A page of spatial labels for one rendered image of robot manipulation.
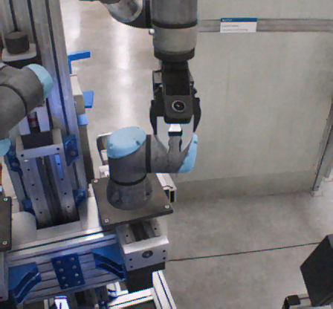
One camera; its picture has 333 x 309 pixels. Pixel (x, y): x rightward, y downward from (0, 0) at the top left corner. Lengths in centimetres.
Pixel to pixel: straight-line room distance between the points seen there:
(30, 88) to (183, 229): 192
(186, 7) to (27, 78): 32
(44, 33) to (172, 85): 52
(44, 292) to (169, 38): 103
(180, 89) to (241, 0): 143
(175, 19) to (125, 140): 52
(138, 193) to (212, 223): 146
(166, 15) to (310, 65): 177
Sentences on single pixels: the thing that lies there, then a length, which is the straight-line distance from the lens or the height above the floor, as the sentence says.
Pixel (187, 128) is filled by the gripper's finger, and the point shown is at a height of 148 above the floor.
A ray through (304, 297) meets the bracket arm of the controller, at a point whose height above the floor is 105.
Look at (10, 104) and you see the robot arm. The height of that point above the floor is 156.
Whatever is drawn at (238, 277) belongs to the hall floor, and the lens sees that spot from 227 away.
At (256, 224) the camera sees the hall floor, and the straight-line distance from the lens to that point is 257.
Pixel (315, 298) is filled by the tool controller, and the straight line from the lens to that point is 95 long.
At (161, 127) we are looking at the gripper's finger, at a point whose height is 148.
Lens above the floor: 185
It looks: 35 degrees down
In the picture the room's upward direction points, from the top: straight up
